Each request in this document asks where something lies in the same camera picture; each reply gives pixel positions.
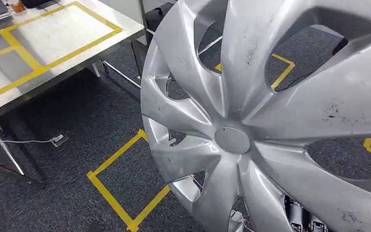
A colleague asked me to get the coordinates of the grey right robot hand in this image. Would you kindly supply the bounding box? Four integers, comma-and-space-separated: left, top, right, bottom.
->
283, 195, 331, 232

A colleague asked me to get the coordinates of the silver plastic hubcap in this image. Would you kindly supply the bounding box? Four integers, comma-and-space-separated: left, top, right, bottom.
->
140, 0, 371, 232

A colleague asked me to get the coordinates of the steel floor socket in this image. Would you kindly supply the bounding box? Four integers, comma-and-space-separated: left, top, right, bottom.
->
50, 133, 69, 148

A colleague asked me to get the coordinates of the yellow bench tape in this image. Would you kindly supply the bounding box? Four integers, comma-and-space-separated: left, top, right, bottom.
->
0, 0, 123, 106

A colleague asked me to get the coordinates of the small orange object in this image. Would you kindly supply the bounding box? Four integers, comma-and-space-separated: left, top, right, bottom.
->
11, 0, 27, 14

